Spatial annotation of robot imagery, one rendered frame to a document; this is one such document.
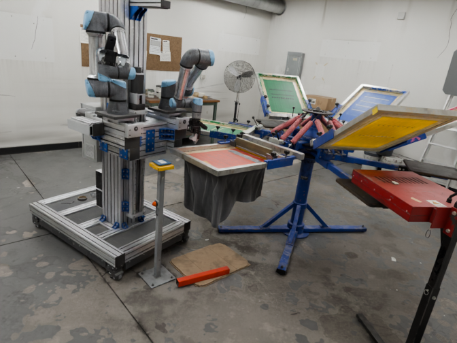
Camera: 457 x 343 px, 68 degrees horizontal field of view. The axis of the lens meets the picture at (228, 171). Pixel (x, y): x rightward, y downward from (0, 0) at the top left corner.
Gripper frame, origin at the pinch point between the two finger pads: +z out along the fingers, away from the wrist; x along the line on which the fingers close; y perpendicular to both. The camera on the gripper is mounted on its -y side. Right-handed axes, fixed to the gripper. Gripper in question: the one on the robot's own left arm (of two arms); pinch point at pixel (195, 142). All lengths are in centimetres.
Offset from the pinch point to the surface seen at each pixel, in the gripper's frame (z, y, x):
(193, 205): 46, 11, 20
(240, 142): -1.6, -37.3, 13.5
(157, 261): 89, 38, 17
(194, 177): 21.8, 13.0, 20.8
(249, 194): 30, -20, 49
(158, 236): 67, 39, 17
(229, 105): 24, -354, -353
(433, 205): -8, -30, 168
